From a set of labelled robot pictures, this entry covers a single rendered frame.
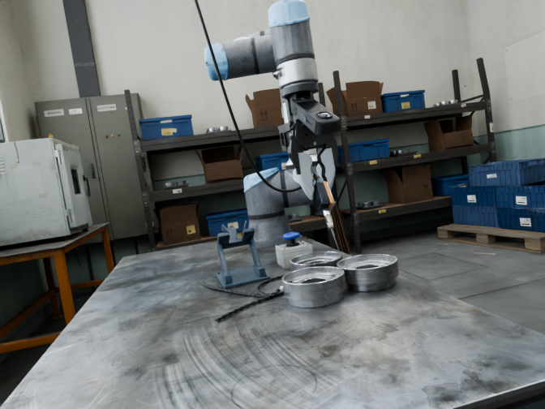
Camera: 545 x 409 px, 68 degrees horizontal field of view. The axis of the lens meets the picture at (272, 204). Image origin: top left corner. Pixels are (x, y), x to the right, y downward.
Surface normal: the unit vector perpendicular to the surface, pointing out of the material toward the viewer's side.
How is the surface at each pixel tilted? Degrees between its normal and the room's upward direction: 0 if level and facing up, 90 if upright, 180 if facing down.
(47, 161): 90
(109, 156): 90
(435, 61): 90
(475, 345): 0
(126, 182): 90
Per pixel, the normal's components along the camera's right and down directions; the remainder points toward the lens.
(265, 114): 0.11, 0.10
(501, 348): -0.14, -0.99
